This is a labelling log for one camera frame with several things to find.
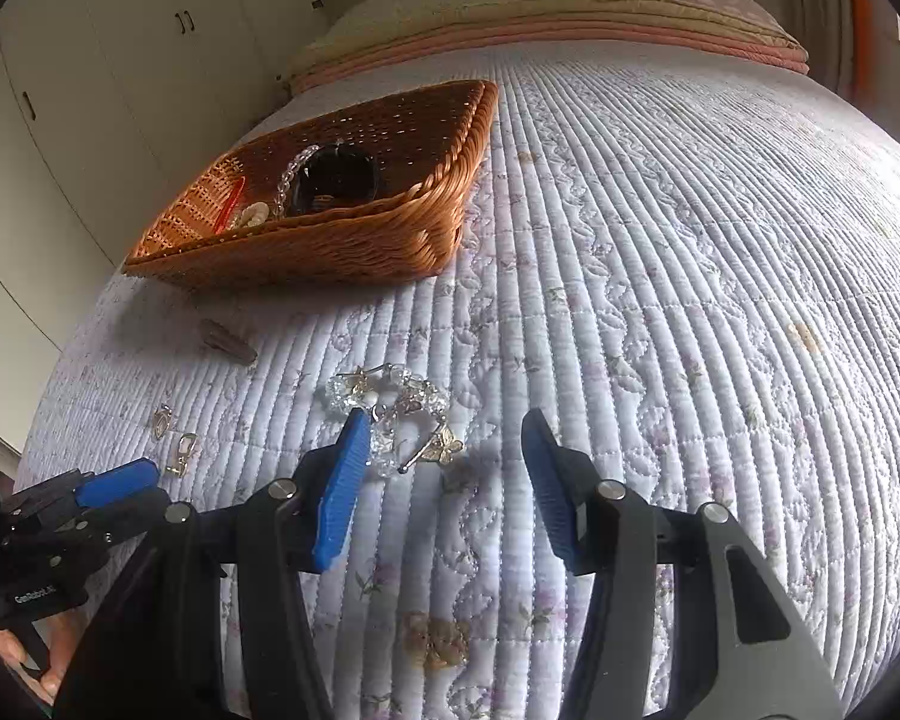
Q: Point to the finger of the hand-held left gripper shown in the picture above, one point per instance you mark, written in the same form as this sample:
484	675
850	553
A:
139	511
116	481

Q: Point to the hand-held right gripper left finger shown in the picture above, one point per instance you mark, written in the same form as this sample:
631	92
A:
345	480

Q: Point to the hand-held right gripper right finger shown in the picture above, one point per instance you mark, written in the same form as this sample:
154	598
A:
551	495

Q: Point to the brown wicker basket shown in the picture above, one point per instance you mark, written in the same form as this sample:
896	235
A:
345	247

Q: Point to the black hair band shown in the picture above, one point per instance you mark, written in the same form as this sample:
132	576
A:
341	180

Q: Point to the person's left hand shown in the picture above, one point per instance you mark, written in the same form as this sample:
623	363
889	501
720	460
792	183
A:
60	660

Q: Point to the gold earrings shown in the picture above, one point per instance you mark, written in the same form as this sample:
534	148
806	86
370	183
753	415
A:
183	454

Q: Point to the brown hair clip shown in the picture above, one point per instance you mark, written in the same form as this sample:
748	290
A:
229	341

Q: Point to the white wardrobe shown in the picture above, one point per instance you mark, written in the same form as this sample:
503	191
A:
82	90

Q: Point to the folded pink blanket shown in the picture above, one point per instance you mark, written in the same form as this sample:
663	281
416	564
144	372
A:
540	34

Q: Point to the stacked pillows and blankets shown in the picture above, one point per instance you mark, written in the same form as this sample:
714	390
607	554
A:
570	11

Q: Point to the striped curtain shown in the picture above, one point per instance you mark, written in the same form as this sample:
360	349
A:
840	15

